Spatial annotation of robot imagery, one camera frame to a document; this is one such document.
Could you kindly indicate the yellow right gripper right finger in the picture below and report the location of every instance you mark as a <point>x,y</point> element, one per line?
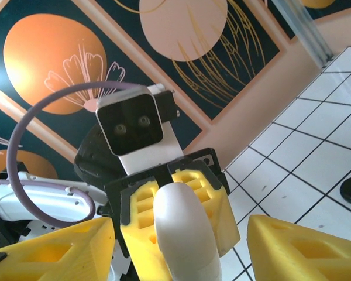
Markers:
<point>269,248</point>

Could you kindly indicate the aluminium frame post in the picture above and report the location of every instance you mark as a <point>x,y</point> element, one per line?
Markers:
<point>304,29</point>

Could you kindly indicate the white earbud charging case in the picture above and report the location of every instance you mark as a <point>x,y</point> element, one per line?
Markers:
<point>187,228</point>

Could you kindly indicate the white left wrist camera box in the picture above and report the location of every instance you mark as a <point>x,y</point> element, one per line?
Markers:
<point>128,123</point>

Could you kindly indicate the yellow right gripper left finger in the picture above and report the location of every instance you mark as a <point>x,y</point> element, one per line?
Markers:
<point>96,248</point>

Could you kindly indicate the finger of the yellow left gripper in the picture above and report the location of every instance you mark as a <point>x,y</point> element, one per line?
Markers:
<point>140,222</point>
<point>222,222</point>

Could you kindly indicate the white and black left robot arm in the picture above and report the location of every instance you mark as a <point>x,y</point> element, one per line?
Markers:
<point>46,202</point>

